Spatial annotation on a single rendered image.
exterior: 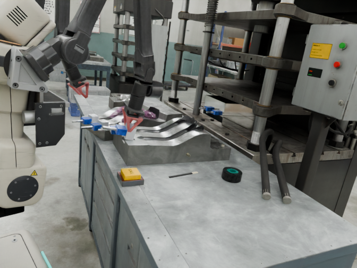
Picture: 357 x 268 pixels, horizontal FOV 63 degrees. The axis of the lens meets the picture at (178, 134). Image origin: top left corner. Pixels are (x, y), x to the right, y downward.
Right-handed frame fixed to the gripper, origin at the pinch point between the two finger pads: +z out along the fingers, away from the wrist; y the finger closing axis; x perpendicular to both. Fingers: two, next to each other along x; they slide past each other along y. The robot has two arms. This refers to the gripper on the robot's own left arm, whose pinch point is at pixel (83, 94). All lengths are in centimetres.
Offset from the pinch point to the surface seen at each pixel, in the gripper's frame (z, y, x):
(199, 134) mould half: 18, -54, -24
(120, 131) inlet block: 5.3, -38.8, 3.9
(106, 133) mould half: 16.2, -16.3, 2.1
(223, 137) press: 53, -30, -61
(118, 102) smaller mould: 29, 33, -30
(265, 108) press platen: 28, -57, -68
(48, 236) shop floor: 86, 28, 50
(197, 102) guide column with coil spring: 53, 16, -84
